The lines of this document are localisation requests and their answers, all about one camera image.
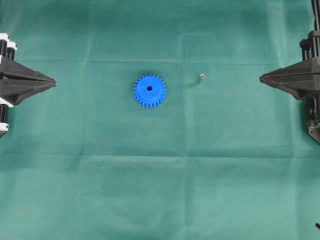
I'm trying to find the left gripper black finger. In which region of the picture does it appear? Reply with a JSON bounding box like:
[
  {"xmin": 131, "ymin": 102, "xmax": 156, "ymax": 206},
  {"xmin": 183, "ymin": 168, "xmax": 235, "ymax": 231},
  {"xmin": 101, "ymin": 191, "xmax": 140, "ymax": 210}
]
[
  {"xmin": 0, "ymin": 59, "xmax": 56, "ymax": 84},
  {"xmin": 0, "ymin": 79, "xmax": 56, "ymax": 105}
]

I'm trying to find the blue plastic gear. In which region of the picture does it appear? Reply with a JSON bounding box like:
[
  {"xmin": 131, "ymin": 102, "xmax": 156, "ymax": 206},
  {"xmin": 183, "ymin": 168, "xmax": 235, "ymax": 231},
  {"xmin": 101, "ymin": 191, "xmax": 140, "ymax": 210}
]
[{"xmin": 133, "ymin": 74, "xmax": 167, "ymax": 109}]

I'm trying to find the green cloth table cover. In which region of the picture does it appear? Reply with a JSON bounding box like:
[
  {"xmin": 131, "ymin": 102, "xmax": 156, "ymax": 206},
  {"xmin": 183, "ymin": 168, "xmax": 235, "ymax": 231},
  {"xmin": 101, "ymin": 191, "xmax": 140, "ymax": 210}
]
[{"xmin": 0, "ymin": 0, "xmax": 320, "ymax": 240}]

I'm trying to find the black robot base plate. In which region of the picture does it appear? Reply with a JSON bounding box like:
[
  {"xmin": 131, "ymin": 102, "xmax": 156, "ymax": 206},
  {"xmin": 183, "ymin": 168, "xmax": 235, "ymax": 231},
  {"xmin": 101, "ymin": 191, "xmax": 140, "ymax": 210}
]
[{"xmin": 307, "ymin": 119, "xmax": 320, "ymax": 144}]

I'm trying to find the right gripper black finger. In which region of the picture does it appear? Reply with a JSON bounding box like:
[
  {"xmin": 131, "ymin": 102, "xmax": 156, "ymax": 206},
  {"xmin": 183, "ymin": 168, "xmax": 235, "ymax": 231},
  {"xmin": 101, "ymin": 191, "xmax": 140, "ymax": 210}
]
[
  {"xmin": 259, "ymin": 58, "xmax": 320, "ymax": 82},
  {"xmin": 260, "ymin": 79, "xmax": 320, "ymax": 101}
]

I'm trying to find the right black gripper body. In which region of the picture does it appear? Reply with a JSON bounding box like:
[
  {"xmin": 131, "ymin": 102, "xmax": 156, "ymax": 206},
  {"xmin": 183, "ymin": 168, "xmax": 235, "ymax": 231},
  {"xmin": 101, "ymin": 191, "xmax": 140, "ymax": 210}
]
[{"xmin": 299, "ymin": 29, "xmax": 320, "ymax": 145}]

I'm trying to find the black vertical frame post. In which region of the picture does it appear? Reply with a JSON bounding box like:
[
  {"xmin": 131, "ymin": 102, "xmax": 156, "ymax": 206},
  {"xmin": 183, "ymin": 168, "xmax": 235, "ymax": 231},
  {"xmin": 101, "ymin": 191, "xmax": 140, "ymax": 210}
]
[{"xmin": 311, "ymin": 0, "xmax": 320, "ymax": 31}]

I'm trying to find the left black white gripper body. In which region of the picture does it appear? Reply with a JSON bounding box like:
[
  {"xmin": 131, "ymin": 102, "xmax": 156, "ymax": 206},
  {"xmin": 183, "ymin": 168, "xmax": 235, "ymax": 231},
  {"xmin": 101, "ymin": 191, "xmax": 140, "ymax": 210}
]
[{"xmin": 0, "ymin": 33, "xmax": 18, "ymax": 137}]

